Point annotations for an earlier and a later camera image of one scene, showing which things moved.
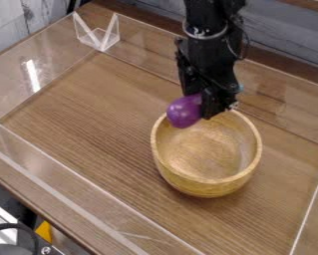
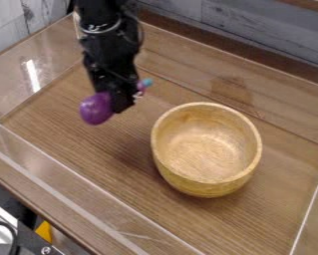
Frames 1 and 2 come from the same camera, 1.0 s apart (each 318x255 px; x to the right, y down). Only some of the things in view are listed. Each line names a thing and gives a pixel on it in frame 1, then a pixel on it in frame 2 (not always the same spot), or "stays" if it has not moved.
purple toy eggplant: [183, 111] -> [98, 106]
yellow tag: [44, 230] stays
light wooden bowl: [206, 159] stays
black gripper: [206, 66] -> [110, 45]
